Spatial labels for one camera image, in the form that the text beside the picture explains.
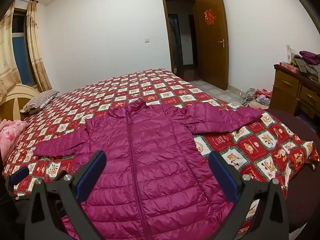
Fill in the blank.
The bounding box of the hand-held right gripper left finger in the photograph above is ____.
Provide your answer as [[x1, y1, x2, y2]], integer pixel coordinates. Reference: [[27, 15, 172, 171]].
[[24, 151, 107, 240]]

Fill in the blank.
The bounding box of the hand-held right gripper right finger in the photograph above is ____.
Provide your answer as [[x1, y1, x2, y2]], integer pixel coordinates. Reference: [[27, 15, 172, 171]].
[[209, 151, 290, 240]]

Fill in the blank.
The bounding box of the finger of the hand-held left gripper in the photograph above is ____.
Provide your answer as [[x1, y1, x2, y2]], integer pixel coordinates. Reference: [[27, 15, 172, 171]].
[[4, 166, 30, 193]]

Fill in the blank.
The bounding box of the magenta puffer jacket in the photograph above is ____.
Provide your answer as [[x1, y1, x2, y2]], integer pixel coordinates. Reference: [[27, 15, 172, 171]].
[[34, 99, 263, 240]]

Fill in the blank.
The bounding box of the clothes pile on floor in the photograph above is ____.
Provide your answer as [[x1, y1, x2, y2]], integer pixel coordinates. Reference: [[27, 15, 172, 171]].
[[242, 88, 273, 110]]

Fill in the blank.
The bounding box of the clothes pile on dresser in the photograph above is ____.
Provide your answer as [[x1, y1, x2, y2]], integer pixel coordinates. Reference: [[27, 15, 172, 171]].
[[290, 50, 320, 81]]

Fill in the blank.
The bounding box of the pink floral quilt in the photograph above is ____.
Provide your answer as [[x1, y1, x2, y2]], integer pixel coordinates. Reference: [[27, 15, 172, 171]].
[[0, 119, 29, 160]]

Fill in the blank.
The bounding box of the beige wooden headboard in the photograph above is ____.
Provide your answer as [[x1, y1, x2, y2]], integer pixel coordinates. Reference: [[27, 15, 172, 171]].
[[0, 84, 40, 123]]

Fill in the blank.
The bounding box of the striped pillow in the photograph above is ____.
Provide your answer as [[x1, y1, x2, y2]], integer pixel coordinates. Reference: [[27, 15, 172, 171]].
[[20, 90, 60, 114]]

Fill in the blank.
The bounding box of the dark maroon mattress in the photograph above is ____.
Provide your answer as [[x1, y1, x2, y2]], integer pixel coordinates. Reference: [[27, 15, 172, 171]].
[[265, 109, 320, 233]]

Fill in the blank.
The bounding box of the red bear printed blanket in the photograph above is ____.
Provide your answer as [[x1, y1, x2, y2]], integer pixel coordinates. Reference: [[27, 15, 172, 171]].
[[2, 68, 314, 238]]

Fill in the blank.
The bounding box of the wooden dresser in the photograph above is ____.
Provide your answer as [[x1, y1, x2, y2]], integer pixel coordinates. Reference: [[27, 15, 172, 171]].
[[271, 64, 320, 118]]

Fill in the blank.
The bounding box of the brown wooden door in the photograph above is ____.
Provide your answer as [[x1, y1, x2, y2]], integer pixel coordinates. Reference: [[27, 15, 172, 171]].
[[194, 0, 230, 91]]

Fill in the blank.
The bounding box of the beige floral curtain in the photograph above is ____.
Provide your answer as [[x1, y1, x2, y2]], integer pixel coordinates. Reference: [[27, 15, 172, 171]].
[[0, 5, 22, 100], [26, 0, 53, 93]]

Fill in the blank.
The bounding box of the window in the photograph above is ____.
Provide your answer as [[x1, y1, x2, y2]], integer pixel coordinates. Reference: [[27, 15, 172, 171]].
[[11, 9, 35, 87]]

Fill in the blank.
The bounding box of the pink box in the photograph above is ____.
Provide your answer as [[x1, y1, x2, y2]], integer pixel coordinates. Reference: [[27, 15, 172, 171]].
[[278, 62, 301, 74]]

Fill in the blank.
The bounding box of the red paper door decoration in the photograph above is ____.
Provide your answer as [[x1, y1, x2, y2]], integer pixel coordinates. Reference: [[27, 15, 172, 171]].
[[204, 10, 216, 26]]

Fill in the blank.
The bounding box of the brown door frame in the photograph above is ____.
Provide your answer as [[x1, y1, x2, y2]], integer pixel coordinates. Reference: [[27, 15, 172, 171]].
[[162, 0, 198, 73]]

